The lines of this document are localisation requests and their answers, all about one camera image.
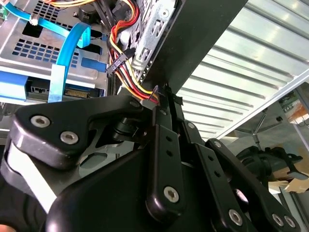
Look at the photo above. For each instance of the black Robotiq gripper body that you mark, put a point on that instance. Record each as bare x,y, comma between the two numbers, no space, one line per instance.
108,198

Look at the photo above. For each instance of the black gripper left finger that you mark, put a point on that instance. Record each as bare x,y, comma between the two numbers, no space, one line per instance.
166,169

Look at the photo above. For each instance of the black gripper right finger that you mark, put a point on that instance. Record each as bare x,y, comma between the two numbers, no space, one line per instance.
212,166

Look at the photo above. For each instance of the hard disk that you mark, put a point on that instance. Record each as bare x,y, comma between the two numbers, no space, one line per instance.
12,87

